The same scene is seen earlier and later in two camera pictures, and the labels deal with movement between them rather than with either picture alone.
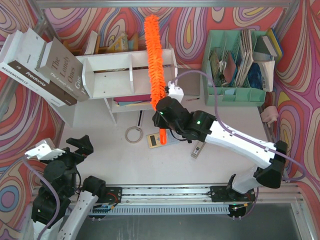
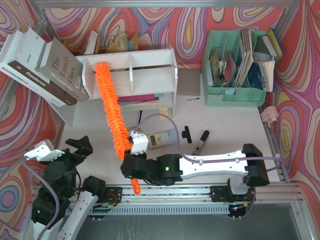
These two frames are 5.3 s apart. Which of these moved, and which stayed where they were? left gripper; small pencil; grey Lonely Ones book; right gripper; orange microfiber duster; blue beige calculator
Moved: right gripper; orange microfiber duster
Stayed: left gripper; small pencil; blue beige calculator; grey Lonely Ones book
